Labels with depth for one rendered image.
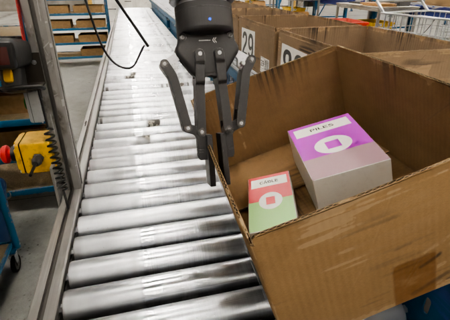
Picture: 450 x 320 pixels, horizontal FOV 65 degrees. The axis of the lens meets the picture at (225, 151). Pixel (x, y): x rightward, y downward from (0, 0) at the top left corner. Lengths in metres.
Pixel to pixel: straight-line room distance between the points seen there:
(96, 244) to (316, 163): 0.42
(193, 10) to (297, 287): 0.33
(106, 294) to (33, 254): 1.39
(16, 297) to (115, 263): 1.17
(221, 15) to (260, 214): 0.28
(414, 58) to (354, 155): 0.33
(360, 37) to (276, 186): 0.74
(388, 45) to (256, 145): 0.57
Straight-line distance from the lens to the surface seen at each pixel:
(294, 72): 0.69
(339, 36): 1.17
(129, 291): 0.60
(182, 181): 0.86
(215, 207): 0.76
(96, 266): 0.66
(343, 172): 0.52
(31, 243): 2.05
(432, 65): 0.86
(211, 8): 0.46
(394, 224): 0.37
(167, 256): 0.65
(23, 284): 1.84
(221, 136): 0.47
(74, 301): 0.62
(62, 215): 0.81
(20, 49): 0.72
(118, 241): 0.70
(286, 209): 0.53
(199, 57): 0.47
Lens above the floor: 1.18
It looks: 26 degrees down
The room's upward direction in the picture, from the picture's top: straight up
